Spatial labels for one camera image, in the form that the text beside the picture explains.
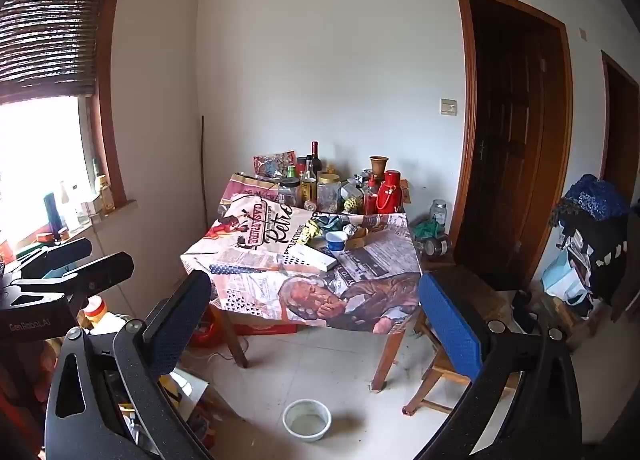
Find red thermos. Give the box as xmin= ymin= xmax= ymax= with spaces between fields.
xmin=377 ymin=169 xmax=403 ymax=214

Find light blue bag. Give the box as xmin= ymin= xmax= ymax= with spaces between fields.
xmin=542 ymin=247 xmax=589 ymax=304

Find white flat box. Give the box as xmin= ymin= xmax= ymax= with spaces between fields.
xmin=287 ymin=242 xmax=339 ymax=272

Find pink beige woven bag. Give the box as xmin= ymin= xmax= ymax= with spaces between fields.
xmin=220 ymin=171 xmax=282 ymax=221

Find clear glass jar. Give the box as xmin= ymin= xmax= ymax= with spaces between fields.
xmin=429 ymin=199 xmax=449 ymax=229

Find red sauce squeeze bottle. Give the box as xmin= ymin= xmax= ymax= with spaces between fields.
xmin=363 ymin=177 xmax=379 ymax=215

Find red cardboard box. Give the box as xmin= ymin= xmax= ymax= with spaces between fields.
xmin=229 ymin=309 xmax=299 ymax=337

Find wooden stool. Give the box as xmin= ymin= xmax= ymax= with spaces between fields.
xmin=402 ymin=264 xmax=522 ymax=417

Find blue knitted cloth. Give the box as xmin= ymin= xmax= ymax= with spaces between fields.
xmin=564 ymin=173 xmax=629 ymax=222

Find bamboo window blind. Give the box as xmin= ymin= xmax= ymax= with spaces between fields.
xmin=0 ymin=0 xmax=122 ymax=102

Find white bowl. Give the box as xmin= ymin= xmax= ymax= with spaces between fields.
xmin=282 ymin=398 xmax=333 ymax=443

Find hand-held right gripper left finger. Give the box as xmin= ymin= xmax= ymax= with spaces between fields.
xmin=44 ymin=269 xmax=216 ymax=460

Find clothes pile on rack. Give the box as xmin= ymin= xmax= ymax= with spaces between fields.
xmin=556 ymin=214 xmax=629 ymax=302

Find wooden table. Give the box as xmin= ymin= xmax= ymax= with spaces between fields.
xmin=180 ymin=170 xmax=423 ymax=392

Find wooden window frame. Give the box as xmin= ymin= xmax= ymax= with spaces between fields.
xmin=86 ymin=0 xmax=139 ymax=222

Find dark blue bottle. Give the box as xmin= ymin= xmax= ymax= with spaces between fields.
xmin=43 ymin=192 xmax=64 ymax=241

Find black shoes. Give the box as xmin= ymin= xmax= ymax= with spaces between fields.
xmin=512 ymin=289 xmax=539 ymax=337

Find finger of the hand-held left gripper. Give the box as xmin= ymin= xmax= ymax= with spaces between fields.
xmin=9 ymin=251 xmax=136 ymax=311
xmin=19 ymin=237 xmax=94 ymax=281

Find small pale bottle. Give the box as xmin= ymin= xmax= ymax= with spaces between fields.
xmin=94 ymin=173 xmax=114 ymax=214

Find red plastic object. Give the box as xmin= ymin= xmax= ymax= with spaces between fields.
xmin=192 ymin=309 xmax=224 ymax=349

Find white jug orange cap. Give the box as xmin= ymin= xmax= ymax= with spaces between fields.
xmin=81 ymin=297 xmax=127 ymax=337

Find metal tin can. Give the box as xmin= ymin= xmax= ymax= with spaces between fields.
xmin=418 ymin=235 xmax=454 ymax=259

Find green net cloth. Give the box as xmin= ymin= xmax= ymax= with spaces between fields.
xmin=411 ymin=219 xmax=444 ymax=242

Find blue white paper cup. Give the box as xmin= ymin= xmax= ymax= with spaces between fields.
xmin=325 ymin=231 xmax=349 ymax=256

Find white cable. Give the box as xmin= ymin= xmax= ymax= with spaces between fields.
xmin=209 ymin=334 xmax=252 ymax=367

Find gold lid jar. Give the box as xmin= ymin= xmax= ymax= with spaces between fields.
xmin=317 ymin=173 xmax=343 ymax=214

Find clear bottle yellow label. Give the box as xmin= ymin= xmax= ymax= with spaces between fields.
xmin=300 ymin=155 xmax=319 ymax=211

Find dark wooden door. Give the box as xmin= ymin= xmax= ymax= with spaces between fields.
xmin=454 ymin=0 xmax=574 ymax=292

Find red snack bag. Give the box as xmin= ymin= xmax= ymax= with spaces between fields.
xmin=253 ymin=150 xmax=297 ymax=179

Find brown cardboard tray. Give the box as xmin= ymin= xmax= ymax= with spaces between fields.
xmin=347 ymin=226 xmax=384 ymax=251

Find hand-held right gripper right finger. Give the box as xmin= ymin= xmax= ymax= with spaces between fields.
xmin=415 ymin=271 xmax=586 ymax=460

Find black lid jar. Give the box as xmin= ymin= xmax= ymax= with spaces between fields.
xmin=278 ymin=177 xmax=303 ymax=209

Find wooden door frame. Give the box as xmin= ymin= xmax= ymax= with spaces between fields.
xmin=599 ymin=50 xmax=640 ymax=193

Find yellow plastic container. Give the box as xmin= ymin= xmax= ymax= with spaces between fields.
xmin=159 ymin=374 xmax=184 ymax=409

